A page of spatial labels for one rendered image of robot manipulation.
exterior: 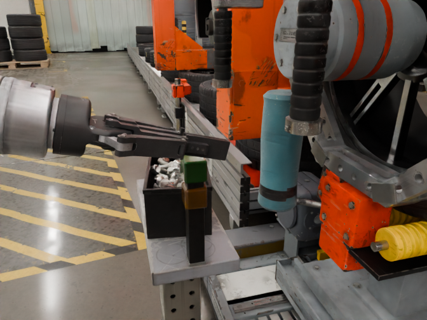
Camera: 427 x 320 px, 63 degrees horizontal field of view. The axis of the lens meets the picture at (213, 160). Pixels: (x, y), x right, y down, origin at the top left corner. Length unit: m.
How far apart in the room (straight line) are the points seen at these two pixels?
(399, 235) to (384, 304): 0.34
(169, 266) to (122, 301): 0.64
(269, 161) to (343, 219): 0.19
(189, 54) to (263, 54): 1.94
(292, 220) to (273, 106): 0.49
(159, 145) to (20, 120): 0.16
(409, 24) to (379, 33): 0.05
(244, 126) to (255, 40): 0.26
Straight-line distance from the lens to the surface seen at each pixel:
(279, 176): 0.76
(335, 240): 0.79
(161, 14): 2.97
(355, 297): 1.01
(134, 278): 1.38
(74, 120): 0.44
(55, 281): 1.46
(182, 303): 1.00
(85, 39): 13.42
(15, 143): 0.44
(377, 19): 0.61
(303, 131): 0.42
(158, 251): 0.72
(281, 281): 1.17
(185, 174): 0.58
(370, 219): 0.73
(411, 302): 0.98
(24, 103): 0.44
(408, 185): 0.62
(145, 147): 0.44
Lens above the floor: 0.87
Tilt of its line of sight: 21 degrees down
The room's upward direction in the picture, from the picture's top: straight up
